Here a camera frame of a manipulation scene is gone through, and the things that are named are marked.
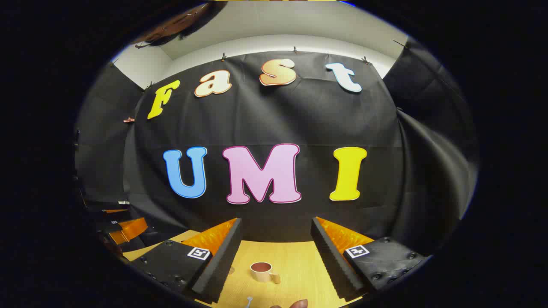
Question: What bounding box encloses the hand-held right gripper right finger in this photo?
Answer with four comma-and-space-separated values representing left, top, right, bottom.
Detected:
310, 216, 429, 301

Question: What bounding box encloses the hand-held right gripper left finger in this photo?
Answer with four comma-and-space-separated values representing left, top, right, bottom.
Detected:
128, 217, 244, 305

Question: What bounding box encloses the beige cup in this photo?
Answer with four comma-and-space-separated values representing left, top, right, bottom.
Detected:
250, 262, 281, 284

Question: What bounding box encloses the black backdrop cloth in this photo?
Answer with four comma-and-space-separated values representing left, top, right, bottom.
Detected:
74, 36, 479, 257

